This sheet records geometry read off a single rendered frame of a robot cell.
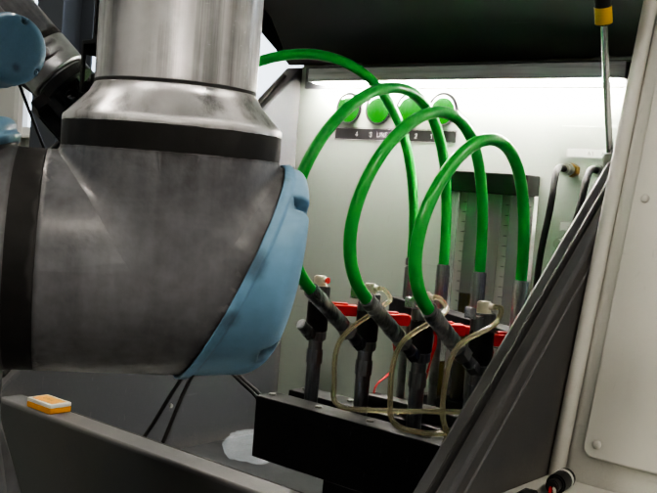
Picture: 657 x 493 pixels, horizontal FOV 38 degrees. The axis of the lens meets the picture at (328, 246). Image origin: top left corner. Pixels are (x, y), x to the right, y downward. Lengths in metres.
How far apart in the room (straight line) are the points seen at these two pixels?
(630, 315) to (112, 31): 0.66
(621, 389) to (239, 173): 0.61
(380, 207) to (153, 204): 1.06
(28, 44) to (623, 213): 0.65
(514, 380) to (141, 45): 0.57
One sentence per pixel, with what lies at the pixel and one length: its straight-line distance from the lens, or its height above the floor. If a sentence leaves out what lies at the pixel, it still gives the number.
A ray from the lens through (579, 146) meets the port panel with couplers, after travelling 1.34.
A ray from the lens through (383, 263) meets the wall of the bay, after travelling 1.50.
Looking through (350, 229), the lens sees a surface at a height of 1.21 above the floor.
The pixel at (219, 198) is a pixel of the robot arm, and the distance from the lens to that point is 0.47.
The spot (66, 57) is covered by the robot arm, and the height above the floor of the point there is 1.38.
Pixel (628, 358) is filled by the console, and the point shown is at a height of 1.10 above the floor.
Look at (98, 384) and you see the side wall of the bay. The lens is 1.40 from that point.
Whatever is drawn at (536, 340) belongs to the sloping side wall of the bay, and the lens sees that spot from 0.97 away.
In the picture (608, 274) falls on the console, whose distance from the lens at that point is 1.03.
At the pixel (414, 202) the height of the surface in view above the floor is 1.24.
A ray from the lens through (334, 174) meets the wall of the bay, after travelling 1.57.
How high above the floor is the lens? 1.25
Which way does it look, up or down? 3 degrees down
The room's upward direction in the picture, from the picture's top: 5 degrees clockwise
